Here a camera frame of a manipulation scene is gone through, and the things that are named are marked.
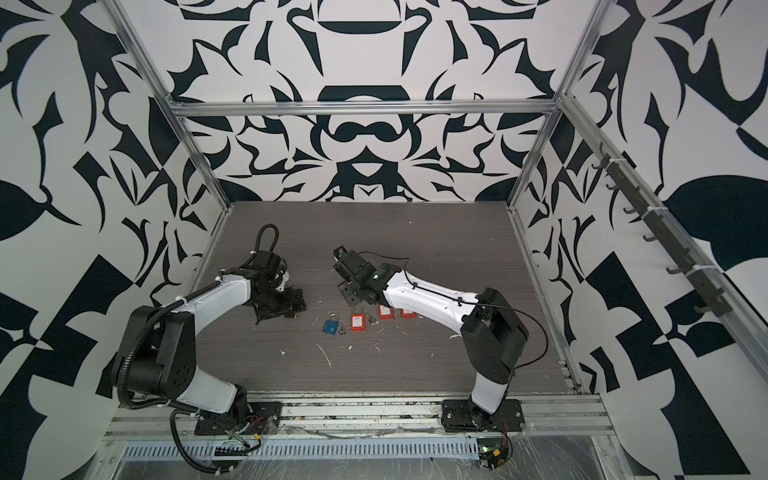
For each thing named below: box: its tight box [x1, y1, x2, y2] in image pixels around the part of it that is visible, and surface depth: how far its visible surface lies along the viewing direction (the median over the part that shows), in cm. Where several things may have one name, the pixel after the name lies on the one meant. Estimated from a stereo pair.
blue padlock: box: [322, 313, 340, 335], surface depth 91 cm
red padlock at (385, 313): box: [378, 305, 395, 320], surface depth 93 cm
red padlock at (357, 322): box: [351, 314, 365, 331], surface depth 91 cm
